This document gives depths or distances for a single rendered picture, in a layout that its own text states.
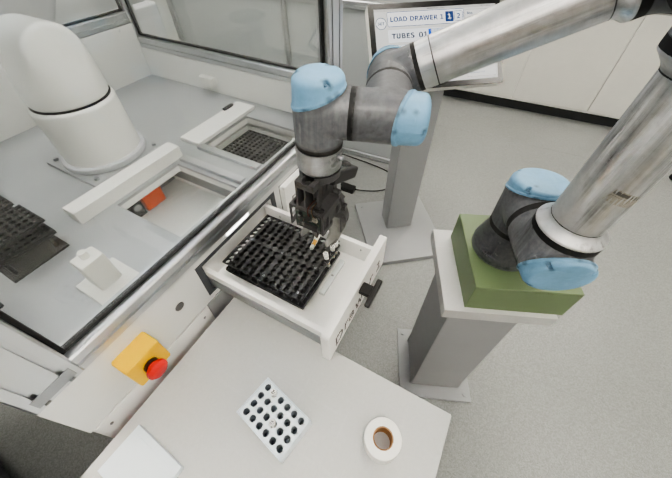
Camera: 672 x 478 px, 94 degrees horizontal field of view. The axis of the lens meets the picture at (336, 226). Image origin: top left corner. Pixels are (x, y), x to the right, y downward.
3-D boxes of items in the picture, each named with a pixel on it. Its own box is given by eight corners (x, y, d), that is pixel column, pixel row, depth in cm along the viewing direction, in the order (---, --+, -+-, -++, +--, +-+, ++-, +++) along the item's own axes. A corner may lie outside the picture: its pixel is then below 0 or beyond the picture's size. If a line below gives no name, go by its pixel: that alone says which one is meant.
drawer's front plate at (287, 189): (334, 164, 113) (334, 137, 105) (288, 216, 96) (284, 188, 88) (330, 163, 113) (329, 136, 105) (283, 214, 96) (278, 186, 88)
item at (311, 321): (374, 261, 82) (376, 246, 78) (325, 348, 67) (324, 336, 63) (253, 210, 95) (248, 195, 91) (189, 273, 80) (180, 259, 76)
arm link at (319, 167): (310, 126, 53) (354, 139, 51) (311, 149, 57) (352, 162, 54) (285, 148, 49) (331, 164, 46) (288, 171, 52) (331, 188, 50)
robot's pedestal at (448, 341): (458, 334, 154) (527, 232, 98) (470, 403, 134) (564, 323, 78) (396, 329, 156) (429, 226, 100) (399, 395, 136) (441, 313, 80)
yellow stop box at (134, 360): (174, 355, 66) (159, 342, 60) (145, 389, 61) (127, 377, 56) (157, 344, 67) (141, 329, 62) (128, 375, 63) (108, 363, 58)
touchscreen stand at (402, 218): (446, 256, 186) (519, 81, 111) (372, 266, 182) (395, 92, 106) (418, 199, 220) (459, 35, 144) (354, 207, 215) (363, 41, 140)
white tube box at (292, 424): (312, 424, 64) (311, 420, 61) (282, 464, 60) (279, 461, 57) (270, 382, 69) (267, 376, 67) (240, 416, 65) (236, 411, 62)
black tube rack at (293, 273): (340, 260, 82) (340, 244, 77) (303, 315, 72) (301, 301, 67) (271, 230, 90) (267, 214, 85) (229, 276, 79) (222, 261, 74)
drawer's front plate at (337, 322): (382, 262, 84) (387, 236, 76) (329, 361, 67) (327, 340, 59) (376, 260, 84) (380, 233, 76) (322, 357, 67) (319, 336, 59)
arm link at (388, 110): (430, 70, 47) (356, 65, 47) (435, 108, 39) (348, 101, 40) (418, 119, 52) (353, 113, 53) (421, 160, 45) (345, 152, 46)
